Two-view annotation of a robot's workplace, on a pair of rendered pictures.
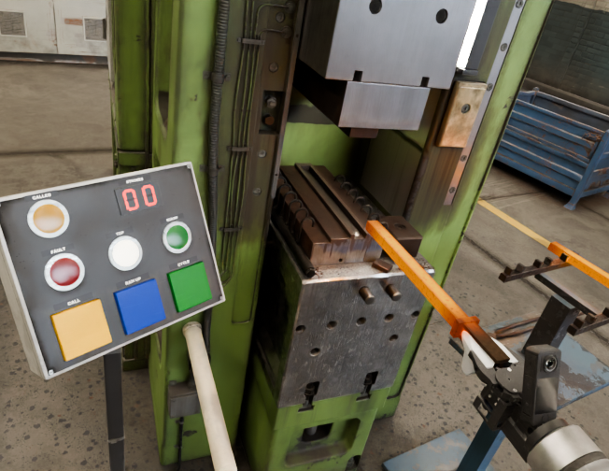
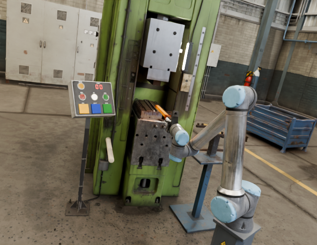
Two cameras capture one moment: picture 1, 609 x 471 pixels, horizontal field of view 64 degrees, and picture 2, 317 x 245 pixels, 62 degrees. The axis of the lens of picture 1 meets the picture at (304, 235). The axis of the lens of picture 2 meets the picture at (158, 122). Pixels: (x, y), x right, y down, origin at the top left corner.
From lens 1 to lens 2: 136 cm
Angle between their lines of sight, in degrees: 17
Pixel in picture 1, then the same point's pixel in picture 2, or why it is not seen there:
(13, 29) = (58, 76)
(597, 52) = (312, 95)
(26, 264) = (76, 93)
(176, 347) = (102, 145)
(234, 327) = (120, 142)
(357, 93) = (150, 71)
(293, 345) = (134, 140)
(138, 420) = (88, 184)
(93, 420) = (73, 182)
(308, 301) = (139, 126)
